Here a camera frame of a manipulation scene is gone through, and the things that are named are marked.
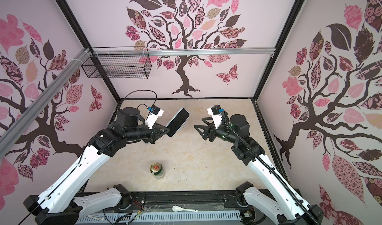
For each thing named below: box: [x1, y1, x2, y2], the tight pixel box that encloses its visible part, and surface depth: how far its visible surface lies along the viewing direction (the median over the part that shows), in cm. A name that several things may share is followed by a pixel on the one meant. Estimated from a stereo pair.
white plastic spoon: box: [172, 205, 199, 213], surface depth 72 cm
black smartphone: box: [165, 108, 191, 138], surface depth 67 cm
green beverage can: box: [150, 162, 166, 180], surface depth 76 cm
